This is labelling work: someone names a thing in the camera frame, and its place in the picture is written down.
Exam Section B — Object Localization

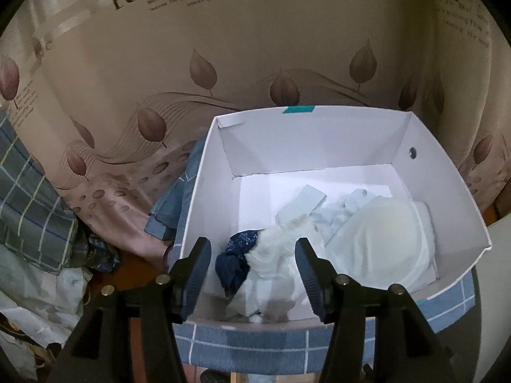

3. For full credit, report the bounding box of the white underwear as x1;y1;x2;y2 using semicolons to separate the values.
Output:
225;215;332;324

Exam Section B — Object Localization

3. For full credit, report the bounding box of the white crumpled plastic sheet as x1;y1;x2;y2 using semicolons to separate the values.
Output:
0;243;94;352

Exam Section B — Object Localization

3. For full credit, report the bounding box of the grey plaid cloth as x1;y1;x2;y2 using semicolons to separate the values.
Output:
0;112;92;276

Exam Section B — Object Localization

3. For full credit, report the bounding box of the blue printed packet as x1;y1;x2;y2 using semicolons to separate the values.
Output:
86;235;120;274

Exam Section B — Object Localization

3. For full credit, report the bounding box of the blue checked cloth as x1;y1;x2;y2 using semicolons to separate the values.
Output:
144;138;477;376

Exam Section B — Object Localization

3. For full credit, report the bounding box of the beige leaf-print curtain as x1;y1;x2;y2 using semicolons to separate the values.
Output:
0;0;511;264

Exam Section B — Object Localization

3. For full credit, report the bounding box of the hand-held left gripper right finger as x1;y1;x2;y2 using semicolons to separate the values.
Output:
294;237;460;383

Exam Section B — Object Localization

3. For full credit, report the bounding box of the pale mint folded underwear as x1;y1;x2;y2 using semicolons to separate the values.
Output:
275;184;328;228

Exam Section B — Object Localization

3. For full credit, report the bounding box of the navy patterned underwear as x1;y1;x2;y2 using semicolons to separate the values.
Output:
216;229;264;298

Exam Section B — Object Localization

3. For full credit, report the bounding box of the white bra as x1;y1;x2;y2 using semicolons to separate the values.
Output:
325;197;438;292

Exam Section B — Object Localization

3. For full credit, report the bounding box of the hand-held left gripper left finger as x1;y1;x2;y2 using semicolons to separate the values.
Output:
48;237;212;383

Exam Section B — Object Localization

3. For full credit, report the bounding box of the white cardboard shoe box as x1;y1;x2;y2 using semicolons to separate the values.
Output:
172;104;492;322

